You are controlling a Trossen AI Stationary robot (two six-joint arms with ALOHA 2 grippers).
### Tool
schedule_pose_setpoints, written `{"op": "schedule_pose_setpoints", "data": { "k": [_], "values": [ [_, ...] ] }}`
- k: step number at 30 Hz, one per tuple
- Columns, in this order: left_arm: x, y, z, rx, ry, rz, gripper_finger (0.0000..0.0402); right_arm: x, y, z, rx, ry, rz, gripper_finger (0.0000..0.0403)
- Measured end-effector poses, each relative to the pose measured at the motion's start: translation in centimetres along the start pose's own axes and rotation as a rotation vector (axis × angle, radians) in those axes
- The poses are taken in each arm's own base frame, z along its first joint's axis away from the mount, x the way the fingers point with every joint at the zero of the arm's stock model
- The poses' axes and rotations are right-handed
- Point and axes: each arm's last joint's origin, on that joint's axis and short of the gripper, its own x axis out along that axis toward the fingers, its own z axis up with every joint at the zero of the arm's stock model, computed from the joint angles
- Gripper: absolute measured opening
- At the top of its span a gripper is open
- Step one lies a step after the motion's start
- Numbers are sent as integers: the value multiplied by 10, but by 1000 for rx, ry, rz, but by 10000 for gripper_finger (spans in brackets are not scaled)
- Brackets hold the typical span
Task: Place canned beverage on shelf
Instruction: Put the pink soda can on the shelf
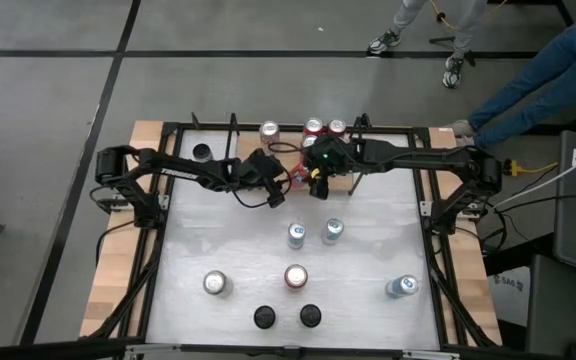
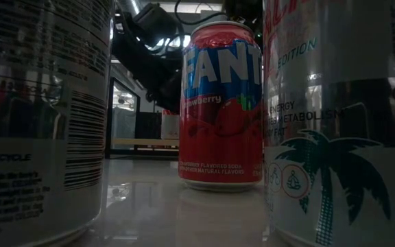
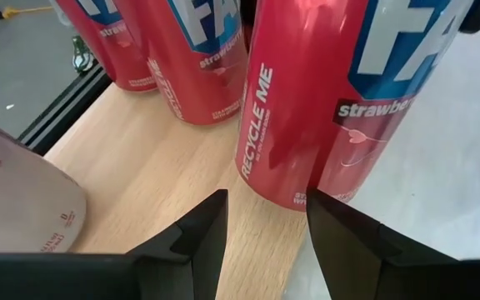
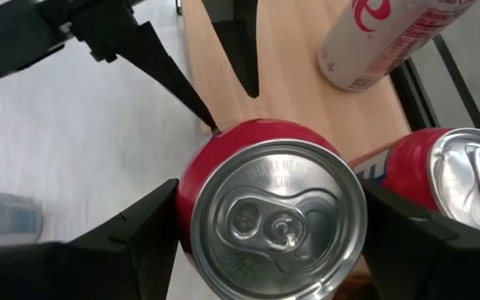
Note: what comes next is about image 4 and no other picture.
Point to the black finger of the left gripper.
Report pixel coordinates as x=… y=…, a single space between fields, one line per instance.
x=240 y=41
x=140 y=54

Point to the red Fanta strawberry can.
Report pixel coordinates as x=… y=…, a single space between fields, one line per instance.
x=273 y=216
x=415 y=175

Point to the silver Diet Coke can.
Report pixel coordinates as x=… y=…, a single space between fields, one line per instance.
x=373 y=46

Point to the blue silver Red Bull can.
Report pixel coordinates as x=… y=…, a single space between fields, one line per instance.
x=2 y=216

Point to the wooden shelf with black frame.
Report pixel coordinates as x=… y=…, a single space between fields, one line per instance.
x=290 y=83

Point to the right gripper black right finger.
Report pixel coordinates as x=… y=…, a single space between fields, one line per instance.
x=440 y=262

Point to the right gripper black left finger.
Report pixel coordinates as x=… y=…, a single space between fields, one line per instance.
x=98 y=266

